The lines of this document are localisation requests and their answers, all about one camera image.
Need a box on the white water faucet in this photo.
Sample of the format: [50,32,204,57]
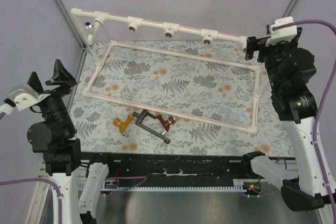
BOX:
[84,21,101,46]

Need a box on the white pipe frame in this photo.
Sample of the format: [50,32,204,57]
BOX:
[70,8,267,133]

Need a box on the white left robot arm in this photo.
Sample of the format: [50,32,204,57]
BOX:
[27,59,109,223]

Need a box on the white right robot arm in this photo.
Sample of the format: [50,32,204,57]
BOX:
[243,27,335,211]

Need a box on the orange water faucet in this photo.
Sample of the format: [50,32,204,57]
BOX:
[113,114,134,137]

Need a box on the brown water faucet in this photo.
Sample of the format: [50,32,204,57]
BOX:
[156,113,176,135]

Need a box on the floral pattern mat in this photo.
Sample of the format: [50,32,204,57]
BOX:
[70,41,293,157]

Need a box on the dark grey metal faucet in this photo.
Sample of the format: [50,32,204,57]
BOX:
[132,110,171,144]

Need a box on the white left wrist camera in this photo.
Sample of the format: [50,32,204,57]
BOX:
[1,84,50,114]

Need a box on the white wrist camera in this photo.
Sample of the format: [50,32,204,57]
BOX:
[1,84,50,114]
[266,16,298,46]

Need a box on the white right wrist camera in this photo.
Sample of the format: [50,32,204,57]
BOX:
[266,16,298,46]

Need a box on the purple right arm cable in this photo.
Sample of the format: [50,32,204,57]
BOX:
[245,19,336,209]

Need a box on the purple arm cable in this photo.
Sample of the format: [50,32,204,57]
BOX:
[0,104,147,224]
[245,19,336,209]

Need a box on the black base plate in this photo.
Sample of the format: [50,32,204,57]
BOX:
[81,152,258,187]

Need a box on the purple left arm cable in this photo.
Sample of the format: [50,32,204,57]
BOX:
[0,104,147,224]

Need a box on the white slotted cable duct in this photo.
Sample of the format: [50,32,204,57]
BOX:
[78,180,247,193]

